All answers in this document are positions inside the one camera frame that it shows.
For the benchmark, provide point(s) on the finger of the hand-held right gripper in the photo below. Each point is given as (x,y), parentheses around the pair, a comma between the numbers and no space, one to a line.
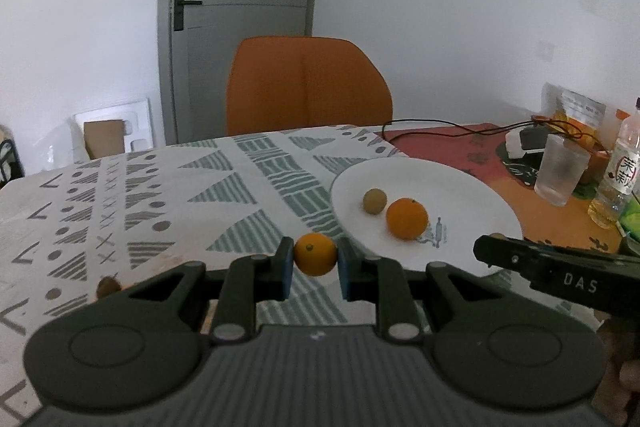
(502,252)

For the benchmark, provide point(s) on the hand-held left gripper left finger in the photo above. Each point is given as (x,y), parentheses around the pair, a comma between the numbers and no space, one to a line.
(286,271)

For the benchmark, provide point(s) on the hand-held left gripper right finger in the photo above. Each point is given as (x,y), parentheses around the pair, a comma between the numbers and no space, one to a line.
(344,274)

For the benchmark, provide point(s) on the small orange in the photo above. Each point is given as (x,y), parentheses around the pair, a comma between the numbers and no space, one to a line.
(315,254)

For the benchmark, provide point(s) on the white plate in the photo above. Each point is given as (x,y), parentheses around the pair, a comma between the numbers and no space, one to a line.
(450,187)

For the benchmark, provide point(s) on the small brown round fruit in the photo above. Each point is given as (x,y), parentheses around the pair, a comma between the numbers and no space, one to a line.
(107,287)

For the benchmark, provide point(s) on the person's right hand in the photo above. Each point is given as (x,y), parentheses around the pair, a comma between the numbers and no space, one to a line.
(622,372)

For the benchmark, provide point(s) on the green packet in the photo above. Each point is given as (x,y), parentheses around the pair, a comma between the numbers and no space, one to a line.
(631,217)

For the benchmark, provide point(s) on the greenish brown round fruit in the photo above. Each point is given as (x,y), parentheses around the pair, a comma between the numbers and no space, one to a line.
(374,202)

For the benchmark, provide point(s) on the black round mat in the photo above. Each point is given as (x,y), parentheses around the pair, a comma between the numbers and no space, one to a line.
(517,169)

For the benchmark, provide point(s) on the large orange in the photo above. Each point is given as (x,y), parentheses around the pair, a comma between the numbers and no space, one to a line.
(407,219)

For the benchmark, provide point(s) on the clear glass cup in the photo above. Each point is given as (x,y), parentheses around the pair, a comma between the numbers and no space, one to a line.
(560,172)

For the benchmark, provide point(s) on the white charger block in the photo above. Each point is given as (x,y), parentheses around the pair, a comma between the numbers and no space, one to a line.
(514,144)

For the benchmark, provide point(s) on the clear plastic drink bottle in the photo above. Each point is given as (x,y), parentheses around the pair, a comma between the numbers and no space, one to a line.
(620,172)

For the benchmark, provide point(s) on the red orange patterned cloth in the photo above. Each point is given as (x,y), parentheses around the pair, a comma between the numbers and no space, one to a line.
(450,147)

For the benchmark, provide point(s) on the black device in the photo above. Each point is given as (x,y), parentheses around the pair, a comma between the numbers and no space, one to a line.
(534,138)

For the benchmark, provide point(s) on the white green patterned tablecloth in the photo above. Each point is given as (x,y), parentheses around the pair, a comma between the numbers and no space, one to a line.
(165,192)

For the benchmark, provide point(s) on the yellow snack bag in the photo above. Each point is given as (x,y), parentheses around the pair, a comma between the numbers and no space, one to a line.
(577,109)

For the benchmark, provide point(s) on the orange chair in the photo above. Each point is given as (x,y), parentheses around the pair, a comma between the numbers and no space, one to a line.
(307,87)

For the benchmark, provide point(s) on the white foam packaging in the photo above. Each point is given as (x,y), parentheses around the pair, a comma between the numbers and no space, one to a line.
(137,122)

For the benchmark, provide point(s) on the brown cardboard piece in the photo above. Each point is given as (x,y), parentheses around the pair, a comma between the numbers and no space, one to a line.
(104,138)

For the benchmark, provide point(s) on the clear plastic bag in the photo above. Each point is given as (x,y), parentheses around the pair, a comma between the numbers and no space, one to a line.
(62,157)

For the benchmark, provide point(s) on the grey door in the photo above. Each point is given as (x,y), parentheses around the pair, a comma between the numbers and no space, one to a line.
(240,22)

